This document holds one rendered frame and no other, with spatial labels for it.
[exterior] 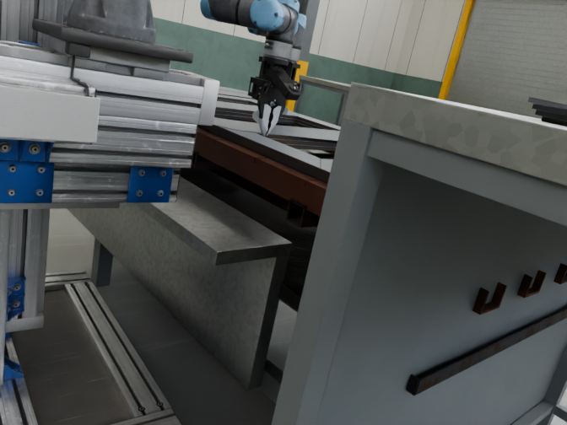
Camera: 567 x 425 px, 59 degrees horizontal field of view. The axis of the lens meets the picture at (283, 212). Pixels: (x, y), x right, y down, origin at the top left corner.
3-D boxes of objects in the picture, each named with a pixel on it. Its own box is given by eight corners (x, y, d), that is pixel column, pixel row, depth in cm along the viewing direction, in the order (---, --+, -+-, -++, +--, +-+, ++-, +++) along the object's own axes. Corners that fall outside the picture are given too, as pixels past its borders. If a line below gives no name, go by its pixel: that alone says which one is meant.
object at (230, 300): (74, 207, 211) (81, 125, 201) (260, 385, 122) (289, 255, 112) (64, 207, 209) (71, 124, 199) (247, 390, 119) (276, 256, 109)
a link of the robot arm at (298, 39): (279, 10, 167) (302, 16, 170) (272, 44, 170) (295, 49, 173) (288, 10, 160) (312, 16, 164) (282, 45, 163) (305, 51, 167)
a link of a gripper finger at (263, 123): (254, 131, 145) (260, 99, 142) (267, 137, 141) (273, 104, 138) (245, 131, 143) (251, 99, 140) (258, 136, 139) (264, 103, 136)
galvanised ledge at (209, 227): (81, 125, 201) (82, 117, 200) (289, 255, 112) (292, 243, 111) (27, 121, 188) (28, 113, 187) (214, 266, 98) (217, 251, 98)
